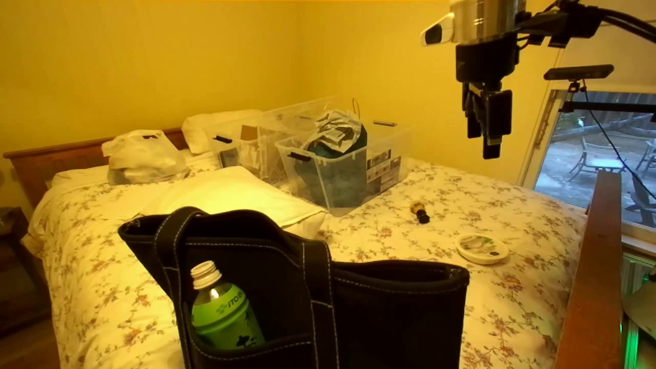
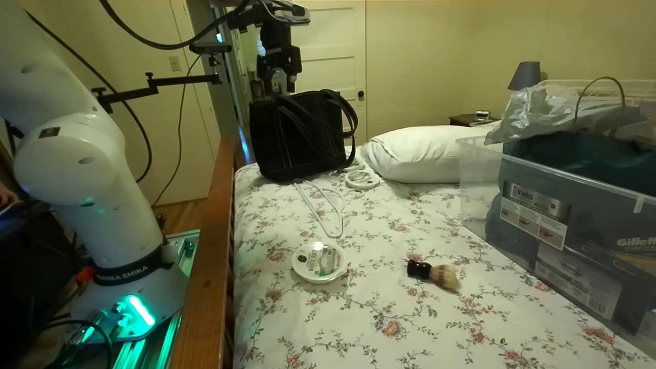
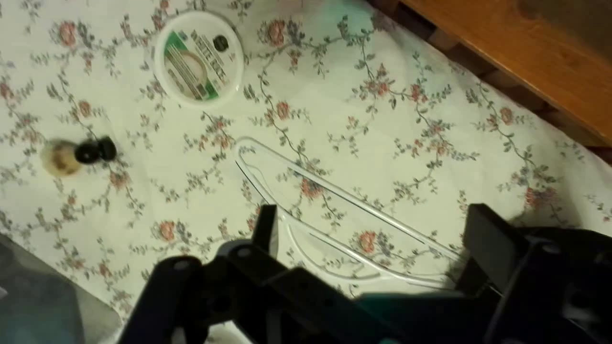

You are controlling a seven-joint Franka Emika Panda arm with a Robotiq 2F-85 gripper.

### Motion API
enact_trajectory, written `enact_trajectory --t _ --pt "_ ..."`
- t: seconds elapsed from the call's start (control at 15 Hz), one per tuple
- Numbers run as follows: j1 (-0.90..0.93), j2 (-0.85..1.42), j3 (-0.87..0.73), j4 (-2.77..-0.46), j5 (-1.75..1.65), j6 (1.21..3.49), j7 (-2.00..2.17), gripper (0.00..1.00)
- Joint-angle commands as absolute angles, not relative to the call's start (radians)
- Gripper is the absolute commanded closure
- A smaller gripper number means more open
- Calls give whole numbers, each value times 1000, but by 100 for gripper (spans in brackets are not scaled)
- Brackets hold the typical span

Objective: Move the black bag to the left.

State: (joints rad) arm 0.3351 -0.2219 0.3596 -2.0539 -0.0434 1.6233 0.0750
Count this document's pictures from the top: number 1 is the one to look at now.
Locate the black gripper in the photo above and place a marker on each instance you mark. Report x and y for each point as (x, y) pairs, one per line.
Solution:
(487, 63)

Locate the black tote bag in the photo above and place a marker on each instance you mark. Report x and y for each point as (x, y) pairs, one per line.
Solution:
(396, 314)

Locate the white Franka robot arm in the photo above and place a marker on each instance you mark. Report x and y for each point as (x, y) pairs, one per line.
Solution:
(488, 17)

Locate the white plastic bag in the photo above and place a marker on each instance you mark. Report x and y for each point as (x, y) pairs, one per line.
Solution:
(145, 157)

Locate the shaving brush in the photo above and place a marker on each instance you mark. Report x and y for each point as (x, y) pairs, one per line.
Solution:
(421, 214)

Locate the window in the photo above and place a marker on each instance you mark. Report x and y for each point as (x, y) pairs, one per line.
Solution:
(602, 150)

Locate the round white container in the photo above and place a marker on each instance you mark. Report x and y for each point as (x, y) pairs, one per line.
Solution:
(482, 248)

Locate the black white patterned packet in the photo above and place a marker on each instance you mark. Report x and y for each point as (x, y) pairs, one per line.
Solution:
(334, 134)

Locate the teal cloth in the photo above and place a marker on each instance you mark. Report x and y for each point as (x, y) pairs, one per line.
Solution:
(339, 177)

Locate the floral bedspread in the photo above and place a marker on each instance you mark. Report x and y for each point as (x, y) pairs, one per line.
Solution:
(519, 300)

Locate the clear bin with teal cloth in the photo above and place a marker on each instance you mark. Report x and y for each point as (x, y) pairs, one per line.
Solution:
(290, 175)

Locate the wooden footboard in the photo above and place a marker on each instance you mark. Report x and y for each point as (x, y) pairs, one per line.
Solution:
(594, 288)

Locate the green lit robot table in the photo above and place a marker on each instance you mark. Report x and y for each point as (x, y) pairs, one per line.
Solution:
(642, 314)

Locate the cream pillow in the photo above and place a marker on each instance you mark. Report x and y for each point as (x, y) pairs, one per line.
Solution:
(233, 191)

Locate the white pillow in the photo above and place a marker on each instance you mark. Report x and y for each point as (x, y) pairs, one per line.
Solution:
(211, 126)

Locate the green plastic bottle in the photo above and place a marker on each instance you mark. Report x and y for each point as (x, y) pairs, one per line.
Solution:
(222, 318)

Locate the wooden headboard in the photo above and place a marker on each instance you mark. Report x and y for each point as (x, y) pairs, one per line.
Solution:
(41, 164)

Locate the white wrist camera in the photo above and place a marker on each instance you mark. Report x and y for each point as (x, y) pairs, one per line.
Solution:
(438, 30)

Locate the black stereo camera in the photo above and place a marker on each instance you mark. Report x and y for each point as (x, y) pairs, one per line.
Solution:
(581, 72)

